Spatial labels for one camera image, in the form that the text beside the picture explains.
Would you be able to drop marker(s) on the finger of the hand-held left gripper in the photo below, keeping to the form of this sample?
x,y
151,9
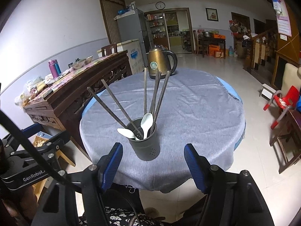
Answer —
x,y
33,130
50,146

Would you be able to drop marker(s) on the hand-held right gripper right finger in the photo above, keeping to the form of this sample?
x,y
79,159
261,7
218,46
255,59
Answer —
x,y
195,167

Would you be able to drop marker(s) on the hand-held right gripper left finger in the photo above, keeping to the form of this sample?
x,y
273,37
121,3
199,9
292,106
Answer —
x,y
111,167

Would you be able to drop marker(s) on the grey metal utensil holder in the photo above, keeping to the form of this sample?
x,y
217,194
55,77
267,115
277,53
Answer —
x,y
145,148

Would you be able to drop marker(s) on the person's left forearm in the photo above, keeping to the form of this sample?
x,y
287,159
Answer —
x,y
16,209

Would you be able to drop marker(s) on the wooden stool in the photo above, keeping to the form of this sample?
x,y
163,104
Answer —
x,y
67,157

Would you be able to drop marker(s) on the pile of snack packets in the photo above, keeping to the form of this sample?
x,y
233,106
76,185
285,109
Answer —
x,y
47,84

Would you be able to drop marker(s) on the floral patterned clothing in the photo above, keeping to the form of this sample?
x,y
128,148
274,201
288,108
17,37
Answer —
x,y
117,216

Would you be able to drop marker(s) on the grey tablecloth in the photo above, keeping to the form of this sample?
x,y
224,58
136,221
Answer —
x,y
199,113

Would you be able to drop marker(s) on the carved wooden sideboard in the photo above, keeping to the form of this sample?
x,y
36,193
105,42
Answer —
x,y
77,94

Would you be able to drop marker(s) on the white plastic spoons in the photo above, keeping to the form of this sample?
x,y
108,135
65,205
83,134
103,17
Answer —
x,y
147,121

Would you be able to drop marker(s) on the brown fuzzy slipper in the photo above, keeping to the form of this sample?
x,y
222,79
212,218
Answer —
x,y
151,211

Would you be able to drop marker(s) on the pink bottle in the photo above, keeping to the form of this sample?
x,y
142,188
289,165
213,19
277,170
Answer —
x,y
53,68

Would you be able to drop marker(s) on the blue bottle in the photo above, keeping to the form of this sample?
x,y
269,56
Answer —
x,y
58,68

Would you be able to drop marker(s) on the lidded cooking pot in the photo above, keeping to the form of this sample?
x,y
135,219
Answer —
x,y
75,63

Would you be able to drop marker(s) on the dark wooden chair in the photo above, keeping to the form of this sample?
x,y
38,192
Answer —
x,y
291,134

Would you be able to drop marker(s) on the white step stool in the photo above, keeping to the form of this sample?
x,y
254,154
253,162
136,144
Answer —
x,y
268,90

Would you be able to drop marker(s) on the wooden dining chair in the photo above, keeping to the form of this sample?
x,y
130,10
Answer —
x,y
109,49

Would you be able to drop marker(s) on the red plastic chair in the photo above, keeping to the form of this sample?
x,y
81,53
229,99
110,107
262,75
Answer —
x,y
285,101

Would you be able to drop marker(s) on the white chest freezer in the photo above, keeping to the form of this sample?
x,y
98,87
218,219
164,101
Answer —
x,y
135,56

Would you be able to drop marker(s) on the golden electric kettle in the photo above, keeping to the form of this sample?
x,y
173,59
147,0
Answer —
x,y
157,58

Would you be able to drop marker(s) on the orange cardboard boxes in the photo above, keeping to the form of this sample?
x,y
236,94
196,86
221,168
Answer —
x,y
217,51

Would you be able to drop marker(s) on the blue water jug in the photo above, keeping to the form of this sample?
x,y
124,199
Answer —
x,y
231,51

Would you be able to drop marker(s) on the wooden side table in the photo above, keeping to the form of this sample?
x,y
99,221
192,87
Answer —
x,y
211,41

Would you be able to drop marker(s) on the cream chair back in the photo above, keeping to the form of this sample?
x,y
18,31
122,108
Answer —
x,y
290,77

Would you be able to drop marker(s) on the wooden staircase railing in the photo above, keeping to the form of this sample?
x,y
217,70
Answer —
x,y
261,49

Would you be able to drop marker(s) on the brown wooden door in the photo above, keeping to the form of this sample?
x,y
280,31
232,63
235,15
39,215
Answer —
x,y
110,16

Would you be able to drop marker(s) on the grey refrigerator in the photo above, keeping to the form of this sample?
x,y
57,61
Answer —
x,y
131,28

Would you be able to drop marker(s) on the blue basin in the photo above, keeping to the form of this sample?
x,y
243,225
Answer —
x,y
122,12

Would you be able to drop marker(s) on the framed wall picture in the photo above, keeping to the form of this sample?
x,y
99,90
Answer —
x,y
212,14

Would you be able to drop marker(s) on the round wall clock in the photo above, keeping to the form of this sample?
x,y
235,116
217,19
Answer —
x,y
160,5

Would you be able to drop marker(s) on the pink wall calendar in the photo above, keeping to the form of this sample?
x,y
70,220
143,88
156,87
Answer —
x,y
283,18

